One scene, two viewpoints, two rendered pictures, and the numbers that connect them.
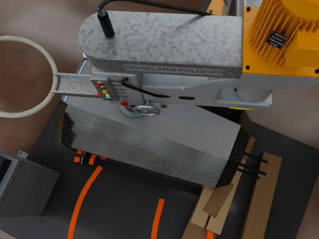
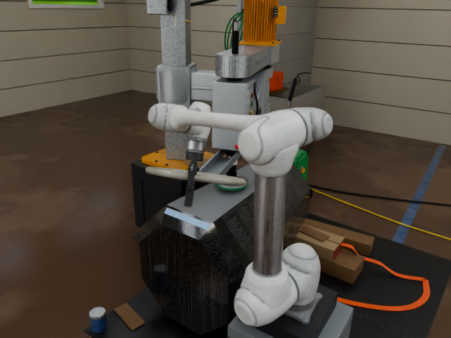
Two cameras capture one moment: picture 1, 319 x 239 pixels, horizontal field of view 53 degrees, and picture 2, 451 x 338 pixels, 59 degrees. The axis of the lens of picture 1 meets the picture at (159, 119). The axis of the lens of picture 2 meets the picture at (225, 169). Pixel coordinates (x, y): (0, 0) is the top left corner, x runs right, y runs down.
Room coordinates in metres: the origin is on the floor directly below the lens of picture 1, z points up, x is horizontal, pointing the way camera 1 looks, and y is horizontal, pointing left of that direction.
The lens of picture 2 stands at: (0.69, 2.54, 2.00)
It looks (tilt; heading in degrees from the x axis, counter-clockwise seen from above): 23 degrees down; 271
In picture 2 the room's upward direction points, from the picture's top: 1 degrees clockwise
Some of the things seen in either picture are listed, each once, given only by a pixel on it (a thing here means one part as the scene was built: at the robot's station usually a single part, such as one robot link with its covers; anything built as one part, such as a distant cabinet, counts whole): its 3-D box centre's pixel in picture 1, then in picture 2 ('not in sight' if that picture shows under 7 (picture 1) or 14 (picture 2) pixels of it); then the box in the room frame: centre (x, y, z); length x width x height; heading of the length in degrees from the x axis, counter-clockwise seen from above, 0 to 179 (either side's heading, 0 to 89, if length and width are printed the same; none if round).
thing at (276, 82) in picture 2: not in sight; (275, 80); (0.13, -3.33, 1.00); 0.50 x 0.22 x 0.33; 59
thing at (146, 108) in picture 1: (147, 104); not in sight; (0.56, 0.05, 1.24); 0.15 x 0.10 x 0.15; 75
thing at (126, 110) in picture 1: (135, 101); (231, 180); (0.71, 0.13, 0.92); 0.21 x 0.21 x 0.01
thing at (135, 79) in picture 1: (139, 73); (236, 113); (0.69, 0.06, 1.36); 0.36 x 0.22 x 0.45; 75
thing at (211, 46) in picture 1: (197, 48); (248, 60); (0.62, -0.21, 1.66); 0.96 x 0.25 x 0.17; 75
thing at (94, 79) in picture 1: (105, 88); (248, 112); (0.62, 0.23, 1.41); 0.08 x 0.03 x 0.28; 75
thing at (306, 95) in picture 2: not in sight; (288, 118); (-0.11, -3.33, 0.43); 1.30 x 0.62 x 0.86; 59
